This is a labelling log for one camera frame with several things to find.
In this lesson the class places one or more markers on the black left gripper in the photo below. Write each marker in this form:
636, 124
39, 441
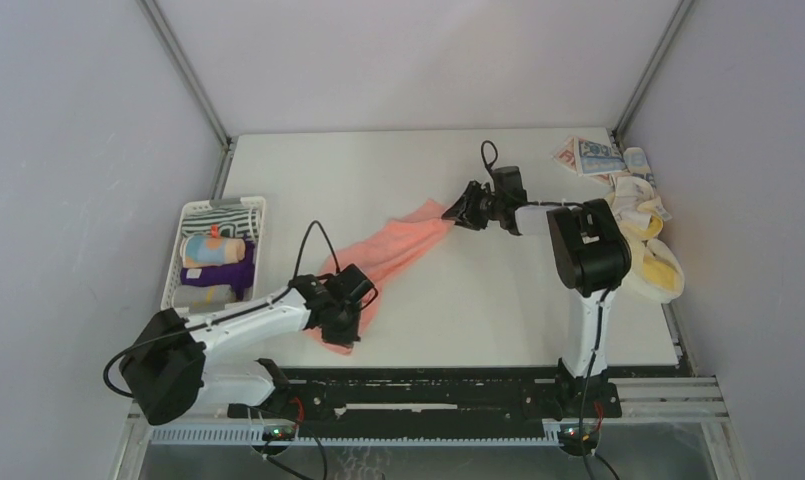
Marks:
347, 337

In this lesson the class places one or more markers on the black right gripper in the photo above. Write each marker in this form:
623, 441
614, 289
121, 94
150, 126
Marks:
477, 204

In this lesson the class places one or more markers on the pink towel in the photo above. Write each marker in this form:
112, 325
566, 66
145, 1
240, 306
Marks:
398, 245

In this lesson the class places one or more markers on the orange polka dot towel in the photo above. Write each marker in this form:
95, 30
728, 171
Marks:
216, 245

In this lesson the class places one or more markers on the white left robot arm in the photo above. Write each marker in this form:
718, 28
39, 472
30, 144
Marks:
179, 362

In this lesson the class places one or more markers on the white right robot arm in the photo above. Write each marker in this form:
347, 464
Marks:
591, 256

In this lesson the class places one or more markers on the purple towel roll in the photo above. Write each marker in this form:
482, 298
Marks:
238, 276

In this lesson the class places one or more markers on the grey yellow towel roll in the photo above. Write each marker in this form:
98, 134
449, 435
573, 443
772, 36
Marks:
187, 296

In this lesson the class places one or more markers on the black white zebra towel roll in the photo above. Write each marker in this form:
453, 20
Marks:
240, 223

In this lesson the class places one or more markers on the left base control board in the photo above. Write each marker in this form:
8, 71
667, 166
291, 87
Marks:
279, 434

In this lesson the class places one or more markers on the base control board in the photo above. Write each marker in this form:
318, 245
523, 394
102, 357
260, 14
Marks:
279, 434
575, 433

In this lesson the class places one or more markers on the blue patterned towel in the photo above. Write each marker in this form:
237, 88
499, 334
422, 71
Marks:
602, 163

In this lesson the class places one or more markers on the white plastic basket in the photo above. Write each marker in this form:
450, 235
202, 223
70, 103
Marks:
173, 281

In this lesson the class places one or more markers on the white yellow towel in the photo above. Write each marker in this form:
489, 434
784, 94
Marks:
655, 272

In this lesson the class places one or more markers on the right base control board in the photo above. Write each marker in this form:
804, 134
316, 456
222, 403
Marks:
575, 433

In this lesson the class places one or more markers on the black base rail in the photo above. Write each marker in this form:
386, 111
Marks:
475, 403

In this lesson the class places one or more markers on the right aluminium frame post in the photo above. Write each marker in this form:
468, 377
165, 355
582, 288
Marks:
659, 53

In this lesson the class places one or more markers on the aluminium frame post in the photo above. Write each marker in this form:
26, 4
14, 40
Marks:
659, 53
175, 52

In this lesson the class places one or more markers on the left aluminium frame post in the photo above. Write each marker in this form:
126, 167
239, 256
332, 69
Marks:
175, 52

